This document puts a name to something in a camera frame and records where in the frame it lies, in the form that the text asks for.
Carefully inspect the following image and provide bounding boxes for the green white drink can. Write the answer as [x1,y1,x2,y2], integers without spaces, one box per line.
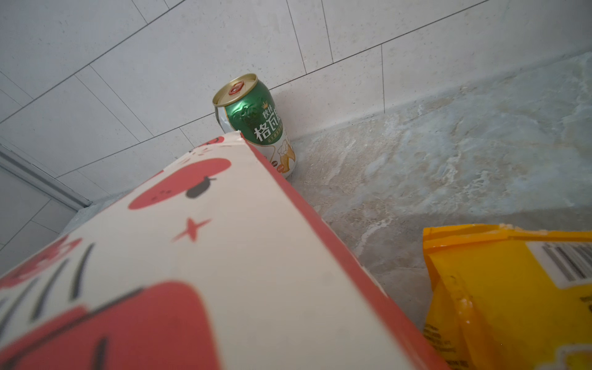
[213,73,297,178]

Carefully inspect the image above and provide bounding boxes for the red white paper gift bag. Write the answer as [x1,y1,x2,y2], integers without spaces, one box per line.
[1,132,446,369]

